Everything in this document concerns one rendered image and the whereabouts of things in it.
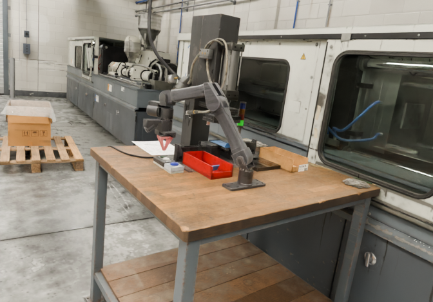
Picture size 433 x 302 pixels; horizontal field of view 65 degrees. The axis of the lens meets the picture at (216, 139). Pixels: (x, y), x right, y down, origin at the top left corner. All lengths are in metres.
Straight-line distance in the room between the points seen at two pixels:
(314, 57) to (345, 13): 2.70
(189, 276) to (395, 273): 1.14
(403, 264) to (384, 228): 0.18
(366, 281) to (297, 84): 1.21
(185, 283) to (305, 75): 1.52
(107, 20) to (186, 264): 10.24
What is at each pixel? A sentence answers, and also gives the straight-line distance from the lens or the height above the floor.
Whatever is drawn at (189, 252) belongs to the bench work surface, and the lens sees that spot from 1.13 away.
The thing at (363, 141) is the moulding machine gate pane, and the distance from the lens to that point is 1.94.
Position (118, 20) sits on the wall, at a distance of 11.17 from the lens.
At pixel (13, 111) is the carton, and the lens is 4.76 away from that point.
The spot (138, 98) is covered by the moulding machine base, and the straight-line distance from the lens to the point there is 4.80.
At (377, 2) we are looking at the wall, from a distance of 4.66.
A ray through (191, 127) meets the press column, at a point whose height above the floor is 1.02.
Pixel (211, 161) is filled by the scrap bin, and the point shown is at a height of 0.93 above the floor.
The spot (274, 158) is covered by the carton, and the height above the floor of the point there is 0.94.
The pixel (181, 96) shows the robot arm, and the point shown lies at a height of 1.24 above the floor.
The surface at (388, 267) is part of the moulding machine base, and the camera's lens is 1.99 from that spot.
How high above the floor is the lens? 1.38
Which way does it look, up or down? 12 degrees down
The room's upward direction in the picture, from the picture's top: 7 degrees clockwise
